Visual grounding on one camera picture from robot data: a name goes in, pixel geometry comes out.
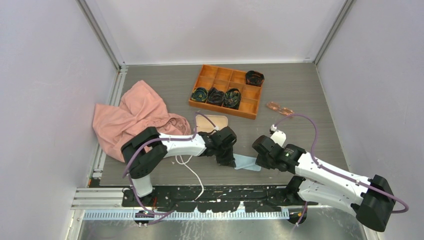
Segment pink glasses case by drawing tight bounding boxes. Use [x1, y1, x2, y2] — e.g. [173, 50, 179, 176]
[195, 114, 229, 133]

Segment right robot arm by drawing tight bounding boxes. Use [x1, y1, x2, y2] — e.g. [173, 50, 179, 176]
[252, 135, 396, 232]

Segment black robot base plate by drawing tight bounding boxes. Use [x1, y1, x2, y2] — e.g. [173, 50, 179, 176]
[122, 185, 305, 213]

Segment dark floral rolled tie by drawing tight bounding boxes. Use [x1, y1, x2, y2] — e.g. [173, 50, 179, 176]
[190, 87, 209, 103]

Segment light blue cleaning cloth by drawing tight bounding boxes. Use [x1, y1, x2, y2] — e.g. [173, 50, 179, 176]
[233, 153, 262, 172]

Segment dark rolled tie top right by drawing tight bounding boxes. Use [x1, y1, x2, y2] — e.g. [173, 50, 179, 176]
[245, 70, 265, 87]

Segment pink transparent sunglasses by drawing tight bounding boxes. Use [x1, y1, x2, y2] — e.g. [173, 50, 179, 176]
[266, 101, 294, 116]

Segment orange wooden divider tray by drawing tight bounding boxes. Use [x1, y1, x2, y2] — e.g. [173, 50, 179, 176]
[188, 64, 265, 120]

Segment pink shorts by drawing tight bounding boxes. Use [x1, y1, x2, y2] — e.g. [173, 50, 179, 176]
[92, 80, 192, 163]

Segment white drawstring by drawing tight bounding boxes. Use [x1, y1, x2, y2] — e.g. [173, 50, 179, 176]
[174, 155, 205, 201]

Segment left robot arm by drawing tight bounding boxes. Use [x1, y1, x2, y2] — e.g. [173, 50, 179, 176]
[120, 126, 237, 207]

